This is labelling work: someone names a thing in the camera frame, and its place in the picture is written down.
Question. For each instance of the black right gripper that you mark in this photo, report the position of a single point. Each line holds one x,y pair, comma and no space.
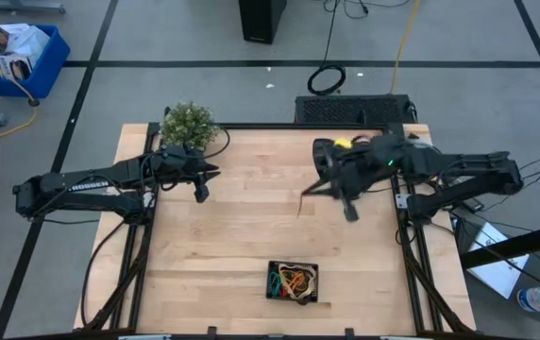
369,160

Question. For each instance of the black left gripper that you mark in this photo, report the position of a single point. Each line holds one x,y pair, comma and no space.
180,165

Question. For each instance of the long red rubber band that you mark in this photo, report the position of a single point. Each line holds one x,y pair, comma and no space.
299,205

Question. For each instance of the orange rubber band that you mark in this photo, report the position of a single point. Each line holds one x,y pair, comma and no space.
298,278

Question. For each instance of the black slotted plastic bin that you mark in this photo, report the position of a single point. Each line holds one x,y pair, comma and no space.
270,264

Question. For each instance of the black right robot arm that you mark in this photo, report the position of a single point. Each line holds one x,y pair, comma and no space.
468,175

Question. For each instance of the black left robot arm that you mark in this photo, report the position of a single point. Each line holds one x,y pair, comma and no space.
86,186

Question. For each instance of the black desk lamp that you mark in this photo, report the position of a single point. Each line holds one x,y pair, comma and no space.
318,156

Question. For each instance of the artificial potted plant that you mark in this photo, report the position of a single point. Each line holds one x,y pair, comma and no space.
189,125

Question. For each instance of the black vented computer case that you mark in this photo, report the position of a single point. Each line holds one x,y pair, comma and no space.
350,109

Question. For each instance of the black table clamp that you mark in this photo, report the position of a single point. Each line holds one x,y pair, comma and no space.
211,333
349,333

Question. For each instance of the black power adapter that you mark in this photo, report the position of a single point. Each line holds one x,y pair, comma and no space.
473,204

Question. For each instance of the blue plastic storage tub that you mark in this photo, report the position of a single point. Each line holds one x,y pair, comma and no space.
48,71

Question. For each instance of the black metal beam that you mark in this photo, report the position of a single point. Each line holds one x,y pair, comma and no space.
511,245

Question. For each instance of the white paper sheet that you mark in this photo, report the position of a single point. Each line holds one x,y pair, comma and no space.
501,274

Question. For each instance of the printed cardboard box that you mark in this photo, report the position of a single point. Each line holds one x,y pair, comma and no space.
12,68

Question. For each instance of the white cardboard box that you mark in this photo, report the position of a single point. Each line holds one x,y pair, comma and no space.
27,40

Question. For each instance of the white metal bracket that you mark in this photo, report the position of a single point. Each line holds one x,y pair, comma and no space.
407,337
145,337

